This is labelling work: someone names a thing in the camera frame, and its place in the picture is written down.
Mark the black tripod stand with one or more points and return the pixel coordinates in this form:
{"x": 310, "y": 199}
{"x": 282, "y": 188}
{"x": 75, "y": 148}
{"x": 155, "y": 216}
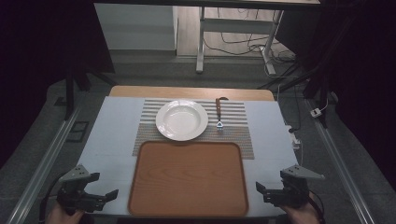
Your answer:
{"x": 70, "y": 90}

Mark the white framed desk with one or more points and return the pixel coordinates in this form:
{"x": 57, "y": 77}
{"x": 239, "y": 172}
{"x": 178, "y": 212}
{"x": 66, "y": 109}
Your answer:
{"x": 232, "y": 25}

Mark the black metal stand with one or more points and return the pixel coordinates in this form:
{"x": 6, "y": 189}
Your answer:
{"x": 311, "y": 77}

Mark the white cabinet panel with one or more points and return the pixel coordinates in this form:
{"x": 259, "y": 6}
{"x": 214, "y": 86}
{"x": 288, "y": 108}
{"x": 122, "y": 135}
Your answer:
{"x": 134, "y": 28}

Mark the person's right hand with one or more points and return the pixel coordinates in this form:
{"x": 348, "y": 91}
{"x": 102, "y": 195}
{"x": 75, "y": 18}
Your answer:
{"x": 303, "y": 214}

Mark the striped woven placemat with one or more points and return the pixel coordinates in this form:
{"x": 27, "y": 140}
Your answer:
{"x": 232, "y": 140}

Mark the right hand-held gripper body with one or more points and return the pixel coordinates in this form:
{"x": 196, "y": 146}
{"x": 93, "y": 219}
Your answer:
{"x": 292, "y": 194}

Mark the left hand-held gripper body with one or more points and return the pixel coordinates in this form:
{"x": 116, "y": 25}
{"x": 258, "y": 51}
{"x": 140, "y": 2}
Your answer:
{"x": 73, "y": 199}

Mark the aluminium floor rail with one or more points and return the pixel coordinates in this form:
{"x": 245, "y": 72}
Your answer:
{"x": 339, "y": 161}
{"x": 40, "y": 168}

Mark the black rectangular floor frame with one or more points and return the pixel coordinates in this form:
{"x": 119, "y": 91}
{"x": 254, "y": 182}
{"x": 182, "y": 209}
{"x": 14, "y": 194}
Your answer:
{"x": 77, "y": 132}

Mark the brown wooden tray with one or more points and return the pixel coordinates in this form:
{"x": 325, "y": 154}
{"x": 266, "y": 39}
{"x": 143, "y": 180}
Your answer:
{"x": 188, "y": 180}

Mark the person's left hand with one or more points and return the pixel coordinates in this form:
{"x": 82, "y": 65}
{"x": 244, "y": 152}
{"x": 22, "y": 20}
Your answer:
{"x": 62, "y": 217}

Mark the white table cover sheet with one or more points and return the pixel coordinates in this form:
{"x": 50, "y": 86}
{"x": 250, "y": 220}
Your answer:
{"x": 109, "y": 137}

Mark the white round plate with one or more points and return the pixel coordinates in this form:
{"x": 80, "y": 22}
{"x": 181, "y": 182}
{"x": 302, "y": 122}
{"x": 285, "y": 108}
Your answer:
{"x": 181, "y": 120}

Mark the small white adapter box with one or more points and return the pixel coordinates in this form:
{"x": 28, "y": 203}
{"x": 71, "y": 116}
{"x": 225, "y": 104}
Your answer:
{"x": 315, "y": 112}

